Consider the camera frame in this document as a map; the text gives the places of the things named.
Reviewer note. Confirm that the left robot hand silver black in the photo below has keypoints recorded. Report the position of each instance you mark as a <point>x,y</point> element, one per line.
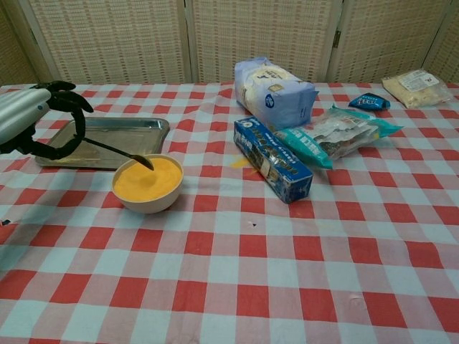
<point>18,111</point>

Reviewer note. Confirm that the dark metal spoon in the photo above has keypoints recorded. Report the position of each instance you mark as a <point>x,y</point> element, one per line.
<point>141,158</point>

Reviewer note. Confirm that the bowl of yellow powder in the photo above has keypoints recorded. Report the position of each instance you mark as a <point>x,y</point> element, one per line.
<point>150,205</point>

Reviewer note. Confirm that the rectangular steel tray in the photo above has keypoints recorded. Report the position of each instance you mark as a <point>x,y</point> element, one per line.
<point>118,134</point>

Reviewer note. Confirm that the woven folding screen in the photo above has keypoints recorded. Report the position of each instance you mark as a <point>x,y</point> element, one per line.
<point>114,39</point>

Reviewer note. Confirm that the long blue cardboard box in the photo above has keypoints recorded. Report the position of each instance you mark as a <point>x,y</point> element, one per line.
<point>272,161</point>

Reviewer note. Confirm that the pale blue flour bag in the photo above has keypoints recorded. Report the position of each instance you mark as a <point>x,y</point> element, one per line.
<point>283,104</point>

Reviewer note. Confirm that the red white checkered tablecloth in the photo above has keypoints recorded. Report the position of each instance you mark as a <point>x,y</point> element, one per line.
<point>229,272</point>

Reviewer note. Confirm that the teal clear snack package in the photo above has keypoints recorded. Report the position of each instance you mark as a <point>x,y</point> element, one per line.
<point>340,136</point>

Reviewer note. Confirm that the small blue snack packet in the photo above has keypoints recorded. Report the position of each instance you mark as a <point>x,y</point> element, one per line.
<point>369,102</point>

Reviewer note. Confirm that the clear bag beige powder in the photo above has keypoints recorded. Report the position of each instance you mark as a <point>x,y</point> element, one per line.
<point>416,89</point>

